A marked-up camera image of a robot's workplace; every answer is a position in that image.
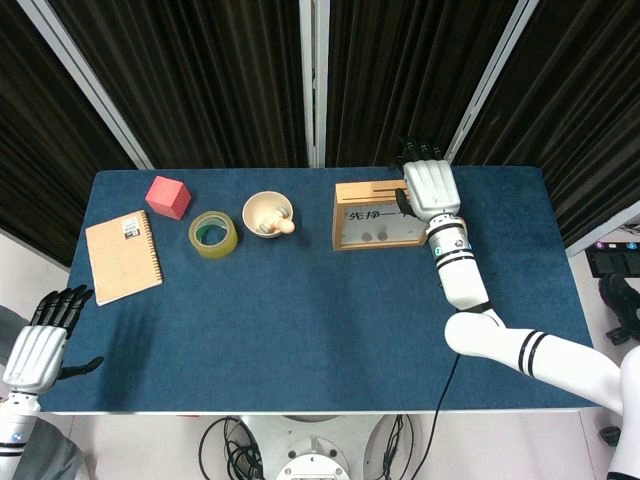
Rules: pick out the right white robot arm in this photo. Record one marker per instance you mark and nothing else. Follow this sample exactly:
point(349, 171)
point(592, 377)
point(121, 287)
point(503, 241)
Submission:
point(460, 280)

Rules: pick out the beige ribbed bowl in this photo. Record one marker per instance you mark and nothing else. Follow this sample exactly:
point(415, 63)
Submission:
point(250, 215)

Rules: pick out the grey partition post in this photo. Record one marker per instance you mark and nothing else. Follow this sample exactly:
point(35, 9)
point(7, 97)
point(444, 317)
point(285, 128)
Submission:
point(481, 100)
point(86, 80)
point(307, 75)
point(600, 232)

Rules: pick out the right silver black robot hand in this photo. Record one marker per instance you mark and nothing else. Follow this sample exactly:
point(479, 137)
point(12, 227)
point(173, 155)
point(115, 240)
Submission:
point(432, 187)

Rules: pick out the beige spiral notebook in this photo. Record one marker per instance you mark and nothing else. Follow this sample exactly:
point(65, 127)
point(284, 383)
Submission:
point(122, 260)

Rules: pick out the pink foam cube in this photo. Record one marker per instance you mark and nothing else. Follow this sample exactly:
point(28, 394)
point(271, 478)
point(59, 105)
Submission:
point(167, 197)

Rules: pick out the black pleated curtain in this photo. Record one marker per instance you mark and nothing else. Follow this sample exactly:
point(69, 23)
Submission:
point(200, 85)
point(40, 150)
point(575, 100)
point(380, 85)

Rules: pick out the blue table cloth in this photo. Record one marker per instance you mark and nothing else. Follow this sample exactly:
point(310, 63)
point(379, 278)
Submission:
point(300, 325)

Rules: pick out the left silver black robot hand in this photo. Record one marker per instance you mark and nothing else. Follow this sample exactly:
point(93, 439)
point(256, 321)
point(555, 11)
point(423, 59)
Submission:
point(35, 357)

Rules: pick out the black shoe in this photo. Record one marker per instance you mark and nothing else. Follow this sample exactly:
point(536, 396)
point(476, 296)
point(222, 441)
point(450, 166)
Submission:
point(622, 300)

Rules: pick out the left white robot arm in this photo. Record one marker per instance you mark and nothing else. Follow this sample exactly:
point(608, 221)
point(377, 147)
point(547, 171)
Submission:
point(15, 425)

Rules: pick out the grey trouser leg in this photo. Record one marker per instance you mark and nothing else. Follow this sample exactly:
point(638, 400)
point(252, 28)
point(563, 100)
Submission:
point(55, 455)

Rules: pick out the wooden coin bank box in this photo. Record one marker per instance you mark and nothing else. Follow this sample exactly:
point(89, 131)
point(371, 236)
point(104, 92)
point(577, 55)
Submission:
point(350, 192)

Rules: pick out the black device with stickers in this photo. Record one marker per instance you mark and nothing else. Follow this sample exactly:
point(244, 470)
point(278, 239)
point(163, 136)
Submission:
point(612, 262)

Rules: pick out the yellow packing tape roll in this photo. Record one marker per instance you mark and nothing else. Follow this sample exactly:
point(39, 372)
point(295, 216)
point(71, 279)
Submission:
point(220, 251)

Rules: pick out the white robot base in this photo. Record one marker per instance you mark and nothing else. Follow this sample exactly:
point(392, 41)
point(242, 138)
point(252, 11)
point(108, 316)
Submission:
point(310, 462)

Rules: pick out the black chair caster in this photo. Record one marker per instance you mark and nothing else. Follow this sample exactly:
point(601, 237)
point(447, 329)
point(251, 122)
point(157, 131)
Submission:
point(617, 336)
point(610, 434)

